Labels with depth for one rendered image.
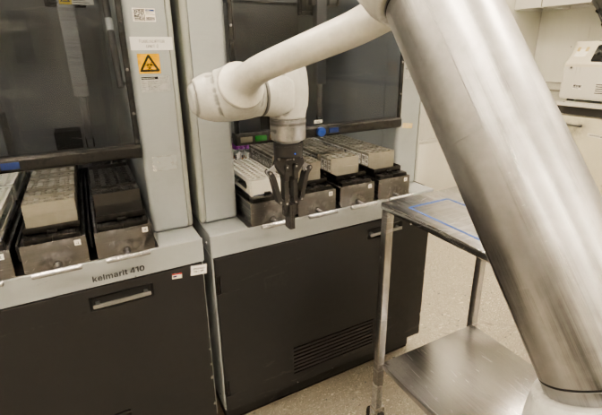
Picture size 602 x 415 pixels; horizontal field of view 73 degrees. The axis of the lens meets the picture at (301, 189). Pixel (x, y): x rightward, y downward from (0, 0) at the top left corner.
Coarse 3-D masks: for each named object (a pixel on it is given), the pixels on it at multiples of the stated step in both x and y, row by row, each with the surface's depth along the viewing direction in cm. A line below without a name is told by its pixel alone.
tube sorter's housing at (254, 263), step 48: (192, 0) 102; (192, 48) 105; (192, 144) 114; (384, 144) 153; (192, 192) 125; (240, 240) 117; (288, 240) 126; (336, 240) 134; (240, 288) 122; (288, 288) 131; (336, 288) 140; (240, 336) 127; (288, 336) 136; (336, 336) 147; (240, 384) 132; (288, 384) 142
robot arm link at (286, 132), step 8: (272, 120) 98; (280, 120) 97; (288, 120) 97; (296, 120) 97; (304, 120) 99; (272, 128) 99; (280, 128) 98; (288, 128) 97; (296, 128) 98; (304, 128) 100; (272, 136) 100; (280, 136) 98; (288, 136) 98; (296, 136) 98; (304, 136) 100
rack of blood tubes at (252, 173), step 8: (240, 160) 140; (248, 160) 139; (240, 168) 131; (248, 168) 132; (256, 168) 131; (264, 168) 132; (240, 176) 125; (248, 176) 122; (256, 176) 123; (264, 176) 122; (240, 184) 127; (248, 184) 119; (256, 184) 119; (264, 184) 120; (248, 192) 120; (256, 192) 120
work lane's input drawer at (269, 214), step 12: (240, 192) 125; (264, 192) 120; (240, 204) 124; (252, 204) 116; (264, 204) 118; (276, 204) 120; (252, 216) 117; (264, 216) 119; (276, 216) 121; (264, 228) 115
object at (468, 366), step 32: (448, 192) 120; (384, 224) 113; (416, 224) 101; (448, 224) 97; (384, 256) 115; (480, 256) 85; (384, 288) 119; (480, 288) 142; (384, 320) 123; (384, 352) 127; (416, 352) 133; (448, 352) 133; (480, 352) 133; (512, 352) 133; (416, 384) 121; (448, 384) 120; (480, 384) 120; (512, 384) 120
